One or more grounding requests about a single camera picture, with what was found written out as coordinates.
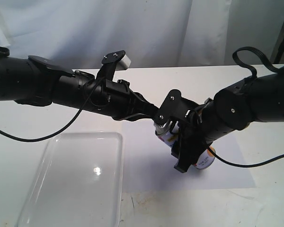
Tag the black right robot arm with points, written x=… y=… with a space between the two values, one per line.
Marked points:
x=233 y=108

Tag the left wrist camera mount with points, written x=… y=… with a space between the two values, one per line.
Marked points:
x=113 y=62

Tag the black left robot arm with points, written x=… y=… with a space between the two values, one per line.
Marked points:
x=40 y=82

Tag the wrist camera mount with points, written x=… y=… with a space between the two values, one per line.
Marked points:
x=113 y=62
x=173 y=108

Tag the white backdrop curtain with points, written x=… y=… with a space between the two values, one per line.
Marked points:
x=154 y=33

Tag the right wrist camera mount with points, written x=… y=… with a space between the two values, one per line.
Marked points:
x=173 y=108

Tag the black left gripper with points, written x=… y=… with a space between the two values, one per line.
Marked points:
x=125 y=104

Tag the clear plastic tray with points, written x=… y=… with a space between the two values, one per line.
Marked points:
x=78 y=182

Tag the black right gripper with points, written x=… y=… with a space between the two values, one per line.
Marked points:
x=190 y=144

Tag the colourful spray can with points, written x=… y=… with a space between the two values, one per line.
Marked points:
x=169 y=135

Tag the white paper sheet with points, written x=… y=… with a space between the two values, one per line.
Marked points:
x=149 y=166

